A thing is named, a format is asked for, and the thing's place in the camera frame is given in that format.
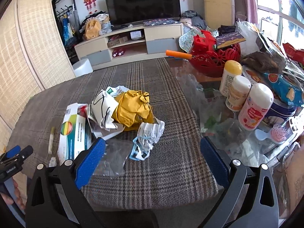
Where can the white pink label bottle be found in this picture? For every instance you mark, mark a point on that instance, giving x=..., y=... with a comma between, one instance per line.
x=256, y=106

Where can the dark blue book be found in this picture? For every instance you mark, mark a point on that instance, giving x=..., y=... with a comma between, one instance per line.
x=229, y=39

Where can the black coat rack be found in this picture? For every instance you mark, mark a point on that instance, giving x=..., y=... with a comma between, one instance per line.
x=67, y=22

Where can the clear plastic bag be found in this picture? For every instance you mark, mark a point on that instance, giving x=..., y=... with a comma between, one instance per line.
x=112, y=163

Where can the yellow paper bag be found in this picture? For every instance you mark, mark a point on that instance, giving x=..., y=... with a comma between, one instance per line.
x=133, y=109

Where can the red plastic basket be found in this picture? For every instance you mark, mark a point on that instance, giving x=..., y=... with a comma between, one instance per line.
x=207, y=59

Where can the black television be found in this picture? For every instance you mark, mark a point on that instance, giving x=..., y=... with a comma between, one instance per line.
x=130, y=11

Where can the yellow plush backpack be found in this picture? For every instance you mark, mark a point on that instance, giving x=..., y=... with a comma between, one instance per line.
x=92, y=29

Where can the small white tube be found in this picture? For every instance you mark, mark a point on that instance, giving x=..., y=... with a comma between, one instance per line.
x=51, y=141

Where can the orange handle tool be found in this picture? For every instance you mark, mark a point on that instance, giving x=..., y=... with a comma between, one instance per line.
x=177, y=54

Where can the white black-lined paper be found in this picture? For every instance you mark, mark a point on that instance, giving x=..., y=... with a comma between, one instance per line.
x=99, y=115

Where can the white medicine box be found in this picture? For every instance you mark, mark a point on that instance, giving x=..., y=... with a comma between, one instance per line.
x=75, y=133

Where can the woven folding screen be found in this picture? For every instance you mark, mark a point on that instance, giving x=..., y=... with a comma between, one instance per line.
x=33, y=58

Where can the cardboard box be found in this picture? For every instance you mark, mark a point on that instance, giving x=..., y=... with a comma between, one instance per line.
x=219, y=12

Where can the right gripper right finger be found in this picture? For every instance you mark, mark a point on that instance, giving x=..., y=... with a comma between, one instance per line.
x=249, y=198

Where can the beige grey TV cabinet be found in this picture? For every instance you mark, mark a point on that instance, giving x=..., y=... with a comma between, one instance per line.
x=139, y=42

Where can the floral green cloth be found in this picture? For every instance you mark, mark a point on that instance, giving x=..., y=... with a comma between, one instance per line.
x=186, y=40

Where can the white receipt paper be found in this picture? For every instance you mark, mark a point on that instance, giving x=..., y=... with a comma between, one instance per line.
x=154, y=130

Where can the light blue face mask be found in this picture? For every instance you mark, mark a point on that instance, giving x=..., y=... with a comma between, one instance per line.
x=142, y=145

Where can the pink curtain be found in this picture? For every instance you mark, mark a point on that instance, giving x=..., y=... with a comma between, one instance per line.
x=248, y=0

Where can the pink blue hairbrush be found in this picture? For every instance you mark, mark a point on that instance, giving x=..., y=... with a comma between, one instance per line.
x=277, y=134

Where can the person's left hand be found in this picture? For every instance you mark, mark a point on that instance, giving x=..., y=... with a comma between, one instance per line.
x=9, y=200

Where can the red slippers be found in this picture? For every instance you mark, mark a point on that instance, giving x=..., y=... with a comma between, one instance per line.
x=118, y=52

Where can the blue snack packet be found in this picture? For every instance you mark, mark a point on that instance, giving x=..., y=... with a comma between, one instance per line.
x=286, y=88

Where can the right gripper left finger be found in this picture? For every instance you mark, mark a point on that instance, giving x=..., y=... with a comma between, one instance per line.
x=44, y=207

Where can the yellow cap white bottle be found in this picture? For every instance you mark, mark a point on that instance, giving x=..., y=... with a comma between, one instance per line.
x=231, y=69

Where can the white cap orange label bottle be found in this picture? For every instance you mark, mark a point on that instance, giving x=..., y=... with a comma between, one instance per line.
x=238, y=93

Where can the red snack bag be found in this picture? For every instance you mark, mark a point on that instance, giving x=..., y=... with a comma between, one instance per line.
x=294, y=54

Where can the grey plaid tablecloth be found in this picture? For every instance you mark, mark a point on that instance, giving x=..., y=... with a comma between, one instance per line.
x=164, y=166

